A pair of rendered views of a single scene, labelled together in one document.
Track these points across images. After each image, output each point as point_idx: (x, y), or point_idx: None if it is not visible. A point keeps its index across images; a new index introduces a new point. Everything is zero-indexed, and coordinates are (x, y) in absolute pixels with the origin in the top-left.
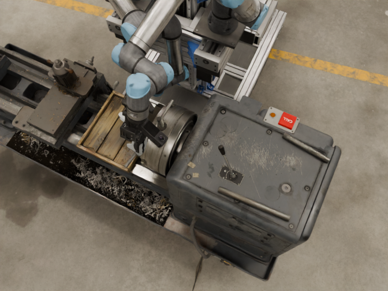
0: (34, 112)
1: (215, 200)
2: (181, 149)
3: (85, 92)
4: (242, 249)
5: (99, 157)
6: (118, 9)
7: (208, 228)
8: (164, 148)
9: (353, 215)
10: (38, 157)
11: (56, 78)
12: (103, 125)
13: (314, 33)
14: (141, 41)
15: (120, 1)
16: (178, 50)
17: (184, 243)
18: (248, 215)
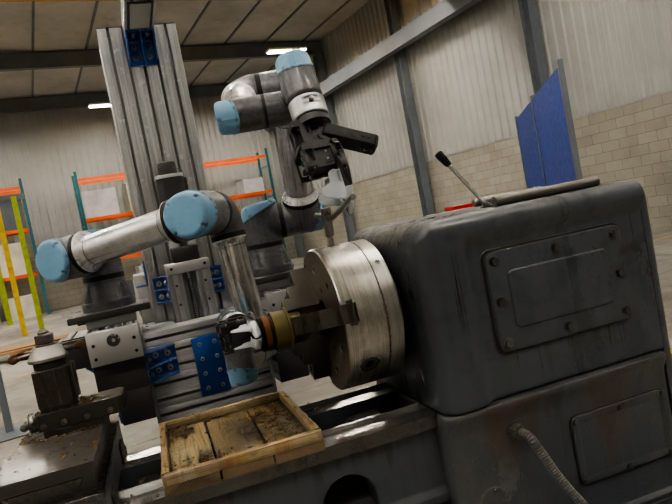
0: (2, 475)
1: (509, 207)
2: (389, 245)
3: (118, 393)
4: (642, 498)
5: (237, 456)
6: (138, 223)
7: (558, 502)
8: (366, 253)
9: None
10: None
11: (41, 386)
12: (189, 450)
13: None
14: (245, 95)
15: (136, 217)
16: (251, 267)
17: None
18: (561, 195)
